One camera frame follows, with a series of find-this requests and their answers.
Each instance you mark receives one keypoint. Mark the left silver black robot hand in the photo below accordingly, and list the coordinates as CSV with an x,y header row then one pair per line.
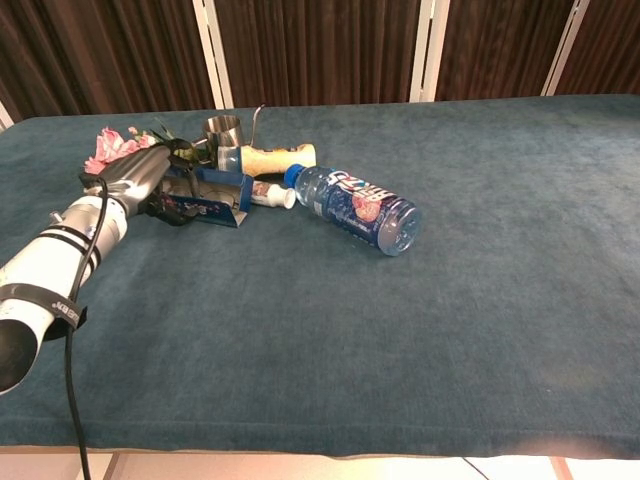
x,y
132,177

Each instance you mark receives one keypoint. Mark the blue box with grey lining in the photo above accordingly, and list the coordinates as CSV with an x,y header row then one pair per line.
x,y
220,177

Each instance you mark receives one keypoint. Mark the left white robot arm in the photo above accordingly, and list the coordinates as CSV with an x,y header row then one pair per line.
x,y
50,260

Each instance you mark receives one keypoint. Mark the pink artificial flower bouquet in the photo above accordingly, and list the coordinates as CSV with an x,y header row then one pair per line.
x,y
110,147

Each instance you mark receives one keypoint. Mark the stainless steel measuring cup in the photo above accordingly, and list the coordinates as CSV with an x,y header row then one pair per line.
x,y
225,131

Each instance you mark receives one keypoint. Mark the brown pleated curtain panel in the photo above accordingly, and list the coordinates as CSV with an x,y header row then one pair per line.
x,y
500,50
610,45
100,55
320,50

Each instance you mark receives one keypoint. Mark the white floral toothpaste tube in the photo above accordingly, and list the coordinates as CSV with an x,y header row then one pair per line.
x,y
272,194

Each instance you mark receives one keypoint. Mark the mayonnaise squeeze bottle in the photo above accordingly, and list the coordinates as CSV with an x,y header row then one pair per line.
x,y
272,160

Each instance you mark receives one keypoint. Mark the blue plastic drink bottle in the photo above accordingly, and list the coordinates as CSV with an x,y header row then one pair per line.
x,y
350,205

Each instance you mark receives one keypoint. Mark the blue felt table cloth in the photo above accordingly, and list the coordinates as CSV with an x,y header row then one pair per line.
x,y
375,325

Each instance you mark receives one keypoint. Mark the white partition frame post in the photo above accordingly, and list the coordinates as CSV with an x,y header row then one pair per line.
x,y
4,117
212,50
430,50
565,50

